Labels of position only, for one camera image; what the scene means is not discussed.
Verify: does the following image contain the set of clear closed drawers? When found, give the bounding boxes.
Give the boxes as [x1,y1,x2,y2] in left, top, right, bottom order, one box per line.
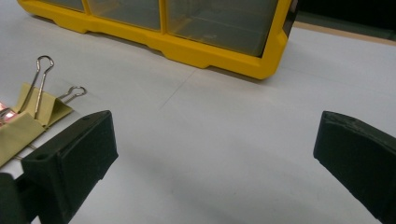
[40,0,279,58]

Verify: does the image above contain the yellow binder clip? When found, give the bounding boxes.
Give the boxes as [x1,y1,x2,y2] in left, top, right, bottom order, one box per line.
[13,55,88,129]
[0,111,46,167]

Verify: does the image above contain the yellow and black organizer cabinet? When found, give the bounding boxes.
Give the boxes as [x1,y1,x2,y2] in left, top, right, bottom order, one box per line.
[17,0,299,80]

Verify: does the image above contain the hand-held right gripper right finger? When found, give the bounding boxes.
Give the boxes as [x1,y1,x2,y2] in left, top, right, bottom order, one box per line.
[313,110,396,224]

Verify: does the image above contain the pink binder clip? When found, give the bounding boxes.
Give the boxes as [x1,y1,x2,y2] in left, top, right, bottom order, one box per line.
[0,101,18,127]

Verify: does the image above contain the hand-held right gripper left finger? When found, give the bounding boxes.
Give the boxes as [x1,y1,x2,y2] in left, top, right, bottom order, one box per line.
[21,110,120,224]

